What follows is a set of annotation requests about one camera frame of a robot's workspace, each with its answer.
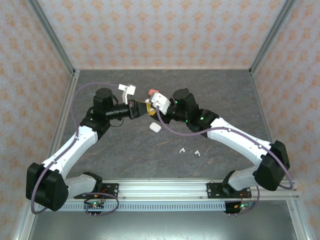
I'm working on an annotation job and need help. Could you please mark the aluminium frame side rail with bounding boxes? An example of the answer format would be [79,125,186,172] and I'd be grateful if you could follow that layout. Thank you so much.
[249,69,308,240]
[13,69,81,240]

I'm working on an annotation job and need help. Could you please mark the aluminium frame post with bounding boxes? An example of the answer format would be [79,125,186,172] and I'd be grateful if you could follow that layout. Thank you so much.
[249,0,300,76]
[26,0,77,76]

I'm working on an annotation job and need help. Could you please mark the grey metal sheet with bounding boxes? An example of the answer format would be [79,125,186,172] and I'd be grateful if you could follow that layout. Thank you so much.
[27,211,301,240]

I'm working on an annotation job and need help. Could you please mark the short purple cable loop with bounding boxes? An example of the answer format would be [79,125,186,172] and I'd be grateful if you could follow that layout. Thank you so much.
[236,184,261,216]
[84,193,120,218]

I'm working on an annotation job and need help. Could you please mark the aluminium frame crossbar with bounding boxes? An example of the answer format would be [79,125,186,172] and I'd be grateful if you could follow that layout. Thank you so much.
[74,66,252,72]

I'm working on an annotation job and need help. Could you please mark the slotted grey cable duct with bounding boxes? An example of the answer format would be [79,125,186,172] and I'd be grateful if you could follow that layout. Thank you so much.
[61,201,227,212]

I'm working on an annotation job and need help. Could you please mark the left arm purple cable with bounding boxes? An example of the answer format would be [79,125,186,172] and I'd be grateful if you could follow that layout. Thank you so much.
[31,82,120,215]

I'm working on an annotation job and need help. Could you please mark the circuit board with LEDs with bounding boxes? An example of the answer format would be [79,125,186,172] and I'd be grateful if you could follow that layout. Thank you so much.
[224,201,256,215]
[83,200,105,211]

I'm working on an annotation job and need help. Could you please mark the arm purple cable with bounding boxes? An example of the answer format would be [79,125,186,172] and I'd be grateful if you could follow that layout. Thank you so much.
[156,106,294,190]
[31,82,120,215]

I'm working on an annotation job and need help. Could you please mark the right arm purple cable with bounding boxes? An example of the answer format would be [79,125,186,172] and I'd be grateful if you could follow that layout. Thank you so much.
[156,106,294,190]

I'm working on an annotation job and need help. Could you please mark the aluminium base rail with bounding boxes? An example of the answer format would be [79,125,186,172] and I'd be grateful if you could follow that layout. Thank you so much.
[67,177,300,201]

